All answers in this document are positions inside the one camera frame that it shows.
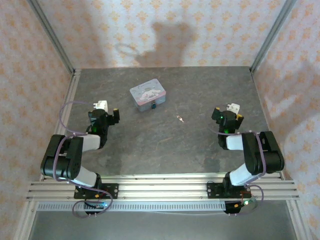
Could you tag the small metal key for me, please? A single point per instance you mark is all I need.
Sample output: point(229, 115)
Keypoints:
point(180, 119)

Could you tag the pastel cartoon tin box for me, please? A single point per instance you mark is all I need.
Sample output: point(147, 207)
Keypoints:
point(147, 92)

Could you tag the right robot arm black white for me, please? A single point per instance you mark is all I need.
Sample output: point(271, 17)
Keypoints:
point(252, 155)

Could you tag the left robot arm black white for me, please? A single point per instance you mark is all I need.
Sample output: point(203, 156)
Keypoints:
point(75, 160)

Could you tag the small blue padlock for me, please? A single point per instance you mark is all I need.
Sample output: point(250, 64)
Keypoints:
point(153, 105)

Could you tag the right controller circuit board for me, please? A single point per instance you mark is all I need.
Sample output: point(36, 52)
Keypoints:
point(246, 203)

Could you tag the controller circuit board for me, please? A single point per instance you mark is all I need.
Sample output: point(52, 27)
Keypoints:
point(246, 203)
point(98, 205)

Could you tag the left controller circuit board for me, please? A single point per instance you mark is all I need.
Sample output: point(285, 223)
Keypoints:
point(98, 205)

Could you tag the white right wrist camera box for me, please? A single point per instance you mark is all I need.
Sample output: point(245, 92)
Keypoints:
point(233, 108)

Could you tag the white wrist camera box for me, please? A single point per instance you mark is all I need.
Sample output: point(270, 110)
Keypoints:
point(233, 108)
point(101, 105)

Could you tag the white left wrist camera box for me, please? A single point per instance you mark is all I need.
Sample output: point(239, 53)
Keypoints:
point(101, 105)

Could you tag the aluminium side rail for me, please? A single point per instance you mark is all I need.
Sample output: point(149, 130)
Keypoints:
point(68, 100)
point(265, 120)

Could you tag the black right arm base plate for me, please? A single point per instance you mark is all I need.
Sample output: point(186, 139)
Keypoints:
point(213, 190)

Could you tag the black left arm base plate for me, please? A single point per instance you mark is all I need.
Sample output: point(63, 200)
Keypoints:
point(112, 191)

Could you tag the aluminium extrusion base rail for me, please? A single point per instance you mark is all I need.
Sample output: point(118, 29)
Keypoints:
point(162, 190)

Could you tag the aluminium frame post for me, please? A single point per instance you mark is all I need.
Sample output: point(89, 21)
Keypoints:
point(53, 37)
point(271, 37)

